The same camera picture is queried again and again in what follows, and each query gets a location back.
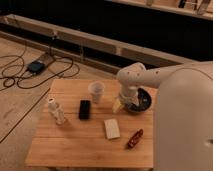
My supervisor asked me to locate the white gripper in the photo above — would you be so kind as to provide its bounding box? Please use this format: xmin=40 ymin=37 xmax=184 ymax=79
xmin=112 ymin=86 xmax=139 ymax=113

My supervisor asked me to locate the white sponge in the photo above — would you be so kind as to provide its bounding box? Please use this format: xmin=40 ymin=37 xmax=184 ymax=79
xmin=104 ymin=119 xmax=120 ymax=139

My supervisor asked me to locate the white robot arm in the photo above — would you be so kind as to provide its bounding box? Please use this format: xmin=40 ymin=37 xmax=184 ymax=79
xmin=117 ymin=61 xmax=213 ymax=171

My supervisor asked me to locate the dark ceramic bowl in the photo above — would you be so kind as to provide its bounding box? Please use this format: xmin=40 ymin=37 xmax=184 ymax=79
xmin=125 ymin=88 xmax=152 ymax=113

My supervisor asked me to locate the black smartphone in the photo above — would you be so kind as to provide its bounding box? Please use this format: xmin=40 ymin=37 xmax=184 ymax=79
xmin=79 ymin=100 xmax=90 ymax=119

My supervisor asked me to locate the red snack wrapper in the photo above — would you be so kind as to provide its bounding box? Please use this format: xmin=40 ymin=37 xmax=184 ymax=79
xmin=127 ymin=129 xmax=143 ymax=148

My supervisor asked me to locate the wooden table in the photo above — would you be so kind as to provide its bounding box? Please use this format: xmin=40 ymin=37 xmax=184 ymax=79
xmin=25 ymin=79 xmax=153 ymax=168

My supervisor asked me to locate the clear plastic bottle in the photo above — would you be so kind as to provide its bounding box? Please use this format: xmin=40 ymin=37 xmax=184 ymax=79
xmin=48 ymin=98 xmax=66 ymax=125

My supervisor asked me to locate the blue power adapter box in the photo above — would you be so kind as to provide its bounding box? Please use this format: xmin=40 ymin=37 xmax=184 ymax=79
xmin=27 ymin=61 xmax=45 ymax=74

